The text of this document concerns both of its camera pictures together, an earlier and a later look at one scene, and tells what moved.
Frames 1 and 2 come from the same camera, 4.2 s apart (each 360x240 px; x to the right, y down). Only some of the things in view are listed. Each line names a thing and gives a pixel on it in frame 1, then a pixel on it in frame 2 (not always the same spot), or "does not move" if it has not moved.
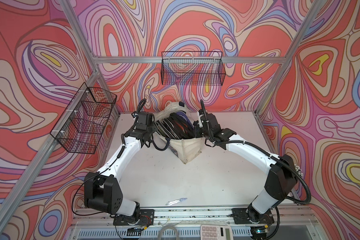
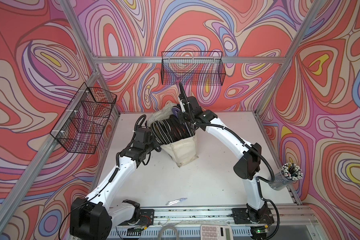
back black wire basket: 192,68 does not move
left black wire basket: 80,127 does not move
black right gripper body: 200,132 -> 184,117
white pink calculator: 216,232 does not move
